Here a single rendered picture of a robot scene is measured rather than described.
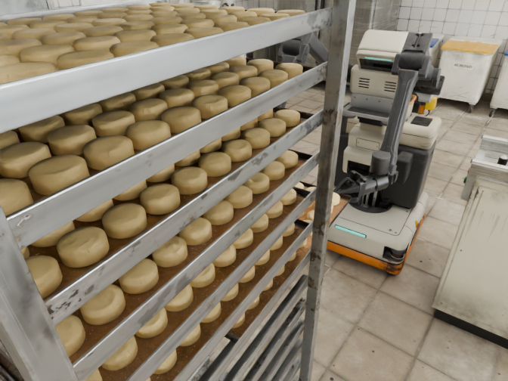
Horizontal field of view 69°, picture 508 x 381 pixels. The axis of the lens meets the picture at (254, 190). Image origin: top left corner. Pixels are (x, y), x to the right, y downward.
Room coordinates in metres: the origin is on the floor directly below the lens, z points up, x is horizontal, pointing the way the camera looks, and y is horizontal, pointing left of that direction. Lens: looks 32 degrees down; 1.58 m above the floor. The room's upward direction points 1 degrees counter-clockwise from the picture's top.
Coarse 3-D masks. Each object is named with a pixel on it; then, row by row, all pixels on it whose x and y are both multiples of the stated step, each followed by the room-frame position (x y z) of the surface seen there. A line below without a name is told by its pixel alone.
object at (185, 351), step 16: (288, 240) 0.66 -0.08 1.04; (272, 256) 0.60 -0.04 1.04; (256, 272) 0.56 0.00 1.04; (240, 288) 0.51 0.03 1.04; (224, 304) 0.48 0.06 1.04; (208, 320) 0.43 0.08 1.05; (224, 320) 0.44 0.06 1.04; (192, 336) 0.39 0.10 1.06; (208, 336) 0.41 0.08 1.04; (176, 352) 0.38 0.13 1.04; (192, 352) 0.38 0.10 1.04; (160, 368) 0.34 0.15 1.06; (176, 368) 0.35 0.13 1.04
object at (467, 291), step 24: (480, 192) 1.26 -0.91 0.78; (504, 192) 1.21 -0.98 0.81; (480, 216) 1.24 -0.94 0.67; (504, 216) 1.20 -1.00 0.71; (456, 240) 1.27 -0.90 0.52; (480, 240) 1.22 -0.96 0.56; (504, 240) 1.18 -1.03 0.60; (456, 264) 1.25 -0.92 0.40; (480, 264) 1.20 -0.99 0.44; (504, 264) 1.16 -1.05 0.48; (456, 288) 1.23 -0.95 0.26; (480, 288) 1.18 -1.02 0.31; (504, 288) 1.14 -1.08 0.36; (456, 312) 1.22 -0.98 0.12; (480, 312) 1.16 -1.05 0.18; (504, 312) 1.11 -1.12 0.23; (480, 336) 1.16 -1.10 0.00; (504, 336) 1.09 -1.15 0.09
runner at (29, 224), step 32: (320, 64) 0.68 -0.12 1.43; (256, 96) 0.50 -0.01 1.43; (288, 96) 0.57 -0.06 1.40; (192, 128) 0.39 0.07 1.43; (224, 128) 0.44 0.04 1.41; (128, 160) 0.31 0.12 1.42; (160, 160) 0.35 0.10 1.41; (64, 192) 0.26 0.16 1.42; (96, 192) 0.28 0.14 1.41; (32, 224) 0.23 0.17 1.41; (64, 224) 0.25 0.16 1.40
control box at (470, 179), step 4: (480, 152) 1.51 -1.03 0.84; (484, 152) 1.51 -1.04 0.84; (476, 156) 1.46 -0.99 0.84; (480, 156) 1.46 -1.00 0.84; (468, 176) 1.34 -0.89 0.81; (472, 176) 1.33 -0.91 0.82; (468, 180) 1.33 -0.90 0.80; (472, 180) 1.32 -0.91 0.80; (468, 184) 1.33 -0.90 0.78; (472, 184) 1.32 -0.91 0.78; (464, 188) 1.33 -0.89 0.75; (468, 188) 1.33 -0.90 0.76; (464, 192) 1.33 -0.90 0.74; (468, 192) 1.32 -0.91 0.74; (464, 196) 1.33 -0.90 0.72; (468, 196) 1.32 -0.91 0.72
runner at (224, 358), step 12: (300, 264) 0.65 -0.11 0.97; (276, 300) 0.56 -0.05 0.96; (264, 312) 0.52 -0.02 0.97; (252, 324) 0.48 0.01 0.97; (228, 348) 0.45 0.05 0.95; (240, 348) 0.45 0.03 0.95; (216, 360) 0.42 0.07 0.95; (228, 360) 0.41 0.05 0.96; (204, 372) 0.40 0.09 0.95; (216, 372) 0.39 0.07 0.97
